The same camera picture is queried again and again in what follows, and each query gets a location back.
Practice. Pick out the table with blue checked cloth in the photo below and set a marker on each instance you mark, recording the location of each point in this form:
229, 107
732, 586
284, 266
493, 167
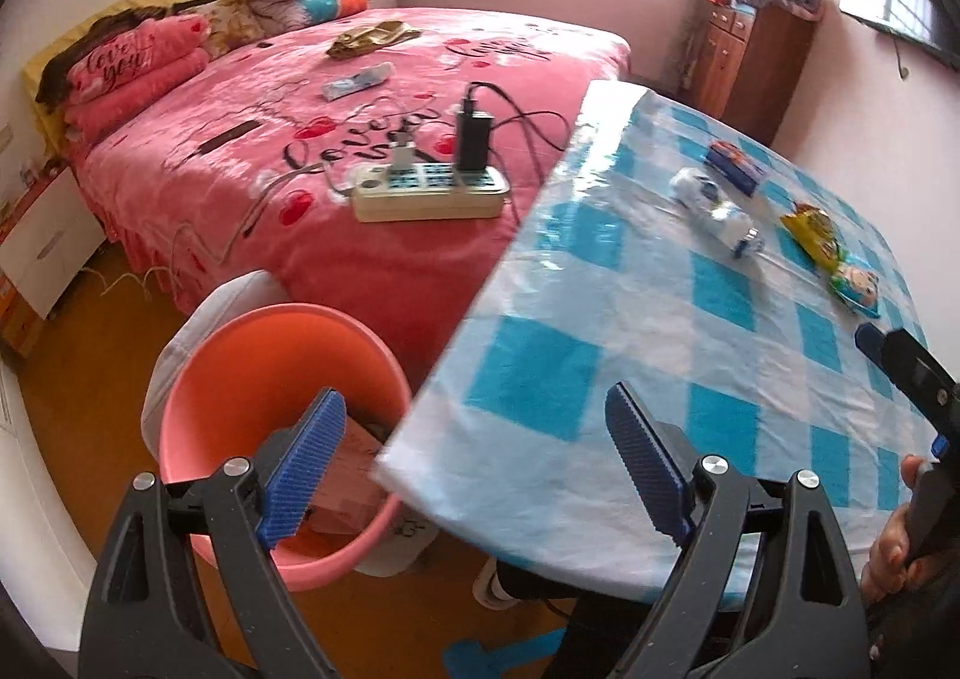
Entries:
645, 319

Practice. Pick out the grey curtain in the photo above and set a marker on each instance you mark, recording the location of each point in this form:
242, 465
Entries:
705, 11

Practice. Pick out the blue white tube packet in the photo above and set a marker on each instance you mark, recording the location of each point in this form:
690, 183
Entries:
356, 82

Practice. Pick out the bed with pink blanket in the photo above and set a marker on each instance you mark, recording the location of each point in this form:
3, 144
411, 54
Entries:
187, 199

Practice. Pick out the yellow snack packet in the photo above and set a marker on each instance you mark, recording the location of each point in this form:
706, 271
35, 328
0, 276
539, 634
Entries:
814, 232

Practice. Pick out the white nightstand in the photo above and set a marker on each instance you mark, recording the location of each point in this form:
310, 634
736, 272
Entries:
49, 244

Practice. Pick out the white charger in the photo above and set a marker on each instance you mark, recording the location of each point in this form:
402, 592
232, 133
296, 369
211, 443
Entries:
403, 150

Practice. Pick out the pink lettered pillow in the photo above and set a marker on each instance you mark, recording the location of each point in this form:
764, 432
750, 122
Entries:
135, 60

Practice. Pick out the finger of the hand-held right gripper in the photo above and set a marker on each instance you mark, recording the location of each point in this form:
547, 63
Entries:
919, 371

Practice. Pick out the orange boxes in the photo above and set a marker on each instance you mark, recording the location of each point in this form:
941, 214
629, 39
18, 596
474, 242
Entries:
19, 322

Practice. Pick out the rolled colourful quilt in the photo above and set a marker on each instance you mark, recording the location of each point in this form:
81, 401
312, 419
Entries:
315, 9

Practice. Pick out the wooden cabinet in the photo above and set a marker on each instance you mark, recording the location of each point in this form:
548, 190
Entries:
757, 79

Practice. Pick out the floral pillow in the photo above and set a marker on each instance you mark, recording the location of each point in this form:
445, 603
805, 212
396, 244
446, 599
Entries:
225, 30

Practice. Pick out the black charger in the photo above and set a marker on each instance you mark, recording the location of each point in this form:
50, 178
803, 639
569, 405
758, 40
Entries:
474, 131

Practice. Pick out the pink plastic bucket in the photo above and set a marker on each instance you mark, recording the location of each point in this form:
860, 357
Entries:
247, 379

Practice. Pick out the white rounded object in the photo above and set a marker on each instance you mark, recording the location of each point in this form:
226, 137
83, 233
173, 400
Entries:
491, 585

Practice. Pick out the clear plastic bottle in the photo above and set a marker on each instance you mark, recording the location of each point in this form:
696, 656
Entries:
716, 210

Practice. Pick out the brown dark cloth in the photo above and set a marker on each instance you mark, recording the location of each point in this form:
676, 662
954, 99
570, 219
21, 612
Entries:
60, 75

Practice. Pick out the blue snack packet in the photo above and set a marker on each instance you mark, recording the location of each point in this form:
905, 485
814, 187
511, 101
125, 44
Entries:
735, 165

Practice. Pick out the cartoon snack packet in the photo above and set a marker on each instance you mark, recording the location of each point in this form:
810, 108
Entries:
855, 287

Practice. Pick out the person's right hand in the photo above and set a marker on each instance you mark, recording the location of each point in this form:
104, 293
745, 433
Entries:
889, 551

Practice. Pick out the white power strip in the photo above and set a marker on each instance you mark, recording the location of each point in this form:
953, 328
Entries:
427, 195

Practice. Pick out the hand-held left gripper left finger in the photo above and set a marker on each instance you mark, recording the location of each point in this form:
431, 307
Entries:
300, 476

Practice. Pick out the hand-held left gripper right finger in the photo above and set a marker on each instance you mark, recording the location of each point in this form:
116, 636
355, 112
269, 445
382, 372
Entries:
649, 461

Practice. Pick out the olive crumpled bag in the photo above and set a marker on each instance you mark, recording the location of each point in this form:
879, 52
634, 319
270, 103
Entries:
375, 39

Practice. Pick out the yellow headboard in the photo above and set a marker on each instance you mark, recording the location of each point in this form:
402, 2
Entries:
52, 48

